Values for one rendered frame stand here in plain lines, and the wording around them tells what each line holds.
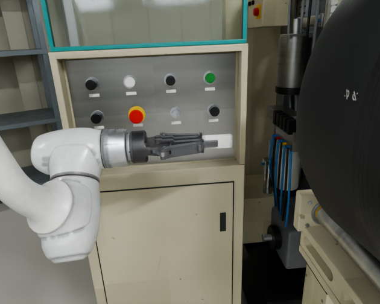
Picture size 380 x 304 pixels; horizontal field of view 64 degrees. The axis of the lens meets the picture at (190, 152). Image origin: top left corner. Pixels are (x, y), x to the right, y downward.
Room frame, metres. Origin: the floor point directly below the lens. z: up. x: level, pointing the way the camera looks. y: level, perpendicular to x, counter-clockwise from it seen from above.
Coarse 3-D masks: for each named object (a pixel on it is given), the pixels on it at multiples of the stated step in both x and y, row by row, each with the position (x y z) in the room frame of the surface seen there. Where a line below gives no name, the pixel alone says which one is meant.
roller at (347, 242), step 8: (320, 208) 0.60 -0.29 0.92; (320, 216) 0.58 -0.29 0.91; (328, 216) 0.56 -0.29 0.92; (328, 224) 0.55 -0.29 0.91; (336, 224) 0.53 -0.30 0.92; (336, 232) 0.52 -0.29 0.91; (344, 232) 0.50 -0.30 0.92; (336, 240) 0.51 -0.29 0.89; (344, 240) 0.49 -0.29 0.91; (352, 240) 0.48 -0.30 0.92; (344, 248) 0.48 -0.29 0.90; (352, 248) 0.47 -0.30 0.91; (360, 248) 0.46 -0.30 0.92; (352, 256) 0.46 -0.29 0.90; (360, 256) 0.44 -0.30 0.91; (368, 256) 0.43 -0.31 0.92; (360, 264) 0.43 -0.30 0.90; (368, 264) 0.42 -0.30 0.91; (376, 264) 0.41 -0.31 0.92; (368, 272) 0.41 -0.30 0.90; (376, 272) 0.40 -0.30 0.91; (376, 280) 0.39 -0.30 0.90
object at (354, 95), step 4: (348, 84) 0.37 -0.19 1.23; (352, 84) 0.36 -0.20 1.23; (344, 88) 0.37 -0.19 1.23; (348, 88) 0.37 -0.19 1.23; (352, 88) 0.36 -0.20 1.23; (356, 88) 0.35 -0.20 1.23; (360, 88) 0.35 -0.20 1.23; (344, 92) 0.37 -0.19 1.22; (348, 92) 0.37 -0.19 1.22; (352, 92) 0.36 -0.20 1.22; (356, 92) 0.35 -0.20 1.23; (360, 92) 0.35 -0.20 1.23; (344, 96) 0.37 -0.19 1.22; (348, 96) 0.36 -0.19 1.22; (352, 96) 0.36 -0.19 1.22; (356, 96) 0.35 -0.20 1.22; (344, 100) 0.37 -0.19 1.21; (348, 100) 0.36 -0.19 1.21; (352, 100) 0.35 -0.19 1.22; (356, 100) 0.35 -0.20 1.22; (348, 104) 0.36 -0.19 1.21; (352, 104) 0.35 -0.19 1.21; (356, 104) 0.35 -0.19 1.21
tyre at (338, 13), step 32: (352, 0) 0.45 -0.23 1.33; (352, 32) 0.41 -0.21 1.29; (320, 64) 0.44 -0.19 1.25; (352, 64) 0.38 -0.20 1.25; (320, 96) 0.42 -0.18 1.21; (320, 128) 0.41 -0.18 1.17; (352, 128) 0.34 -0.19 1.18; (320, 160) 0.40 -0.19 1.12; (352, 160) 0.34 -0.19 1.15; (320, 192) 0.43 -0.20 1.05; (352, 192) 0.34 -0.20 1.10; (352, 224) 0.36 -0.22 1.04
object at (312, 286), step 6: (306, 264) 0.76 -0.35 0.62; (306, 270) 0.75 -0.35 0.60; (306, 276) 0.75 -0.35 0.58; (312, 276) 0.72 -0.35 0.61; (306, 282) 0.75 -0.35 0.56; (312, 282) 0.71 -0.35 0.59; (318, 282) 0.68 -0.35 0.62; (306, 288) 0.74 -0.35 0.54; (312, 288) 0.71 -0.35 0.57; (318, 288) 0.68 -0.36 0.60; (306, 294) 0.74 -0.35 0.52; (312, 294) 0.70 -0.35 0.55; (318, 294) 0.67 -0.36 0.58; (324, 294) 0.65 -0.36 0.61; (306, 300) 0.73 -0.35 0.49; (312, 300) 0.70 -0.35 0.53; (318, 300) 0.67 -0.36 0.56; (324, 300) 0.64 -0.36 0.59; (330, 300) 0.64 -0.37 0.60
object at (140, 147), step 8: (136, 136) 0.64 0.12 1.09; (144, 136) 0.65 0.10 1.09; (136, 144) 0.63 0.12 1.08; (144, 144) 0.63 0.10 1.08; (152, 144) 0.65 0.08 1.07; (160, 144) 0.64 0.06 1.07; (168, 144) 0.65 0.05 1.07; (128, 152) 0.63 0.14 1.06; (136, 152) 0.63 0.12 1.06; (144, 152) 0.63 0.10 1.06; (136, 160) 0.63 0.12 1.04; (144, 160) 0.64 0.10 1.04
